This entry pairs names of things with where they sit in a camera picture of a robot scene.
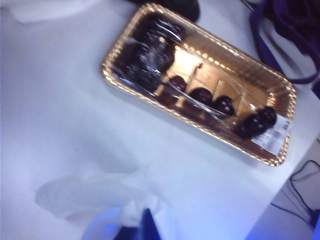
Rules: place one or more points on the wrapped dark cherry pile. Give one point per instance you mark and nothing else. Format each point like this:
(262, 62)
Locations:
(147, 57)

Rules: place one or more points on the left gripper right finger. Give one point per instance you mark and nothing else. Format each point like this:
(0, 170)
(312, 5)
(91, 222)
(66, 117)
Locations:
(149, 225)

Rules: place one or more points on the white wet wipe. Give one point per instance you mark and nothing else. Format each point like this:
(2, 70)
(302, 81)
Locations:
(87, 192)

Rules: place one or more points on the white price label sticker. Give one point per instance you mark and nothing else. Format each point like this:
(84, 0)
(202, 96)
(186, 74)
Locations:
(272, 136)

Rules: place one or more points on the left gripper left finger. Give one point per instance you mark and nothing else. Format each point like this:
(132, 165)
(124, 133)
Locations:
(105, 225)

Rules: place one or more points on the golden rectangular tray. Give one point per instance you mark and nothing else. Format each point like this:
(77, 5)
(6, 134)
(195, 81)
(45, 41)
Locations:
(215, 67)

